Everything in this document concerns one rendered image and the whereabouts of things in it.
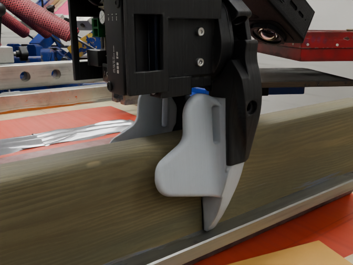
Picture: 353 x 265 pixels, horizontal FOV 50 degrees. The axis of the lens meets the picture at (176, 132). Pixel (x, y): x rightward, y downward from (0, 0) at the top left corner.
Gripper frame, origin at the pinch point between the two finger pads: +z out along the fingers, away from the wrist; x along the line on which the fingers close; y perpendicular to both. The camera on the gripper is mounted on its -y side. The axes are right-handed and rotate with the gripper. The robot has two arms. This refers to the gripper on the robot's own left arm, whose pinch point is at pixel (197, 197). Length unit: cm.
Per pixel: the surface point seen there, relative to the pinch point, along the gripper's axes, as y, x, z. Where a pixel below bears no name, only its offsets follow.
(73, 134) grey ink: -4.5, -35.4, 4.2
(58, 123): -5.8, -46.0, 4.9
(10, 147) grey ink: 4.7, -35.2, 4.5
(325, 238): -10.3, 4.0, 5.1
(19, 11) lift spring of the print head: -18, -109, -16
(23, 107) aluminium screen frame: -4, -60, 4
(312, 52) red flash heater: -89, -53, -4
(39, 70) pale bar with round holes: -10, -67, -2
